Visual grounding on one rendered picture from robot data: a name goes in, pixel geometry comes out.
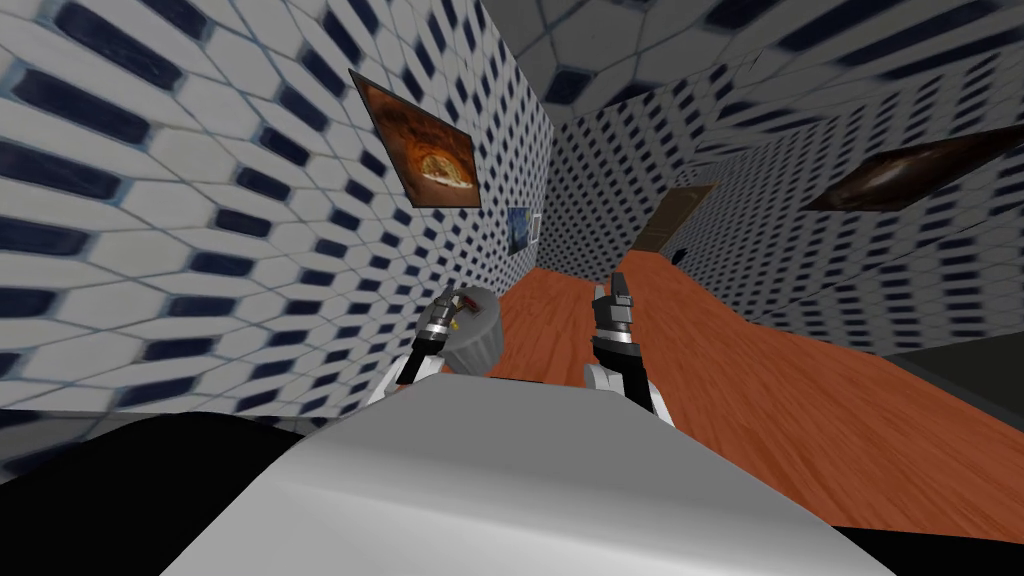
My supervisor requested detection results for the dark brown wall picture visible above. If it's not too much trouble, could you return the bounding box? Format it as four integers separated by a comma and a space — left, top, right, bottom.
801, 123, 1024, 214

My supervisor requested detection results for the blue wall picture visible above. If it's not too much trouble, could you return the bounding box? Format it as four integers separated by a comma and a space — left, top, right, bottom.
506, 206, 534, 258

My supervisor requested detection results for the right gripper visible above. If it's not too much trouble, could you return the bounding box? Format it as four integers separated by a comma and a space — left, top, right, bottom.
591, 271, 638, 347

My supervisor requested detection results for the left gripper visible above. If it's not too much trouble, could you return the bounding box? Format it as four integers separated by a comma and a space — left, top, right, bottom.
416, 279, 463, 343

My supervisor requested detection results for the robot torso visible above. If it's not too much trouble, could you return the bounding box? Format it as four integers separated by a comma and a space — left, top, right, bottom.
159, 373, 899, 576

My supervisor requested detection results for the grey ribbed trash bin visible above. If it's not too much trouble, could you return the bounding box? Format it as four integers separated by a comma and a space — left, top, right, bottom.
437, 286, 506, 378

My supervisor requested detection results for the orange framed wall picture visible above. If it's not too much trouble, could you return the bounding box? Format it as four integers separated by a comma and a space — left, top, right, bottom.
348, 67, 484, 211

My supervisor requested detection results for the brown door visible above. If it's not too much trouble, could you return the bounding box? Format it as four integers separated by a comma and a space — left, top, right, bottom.
630, 183, 719, 256

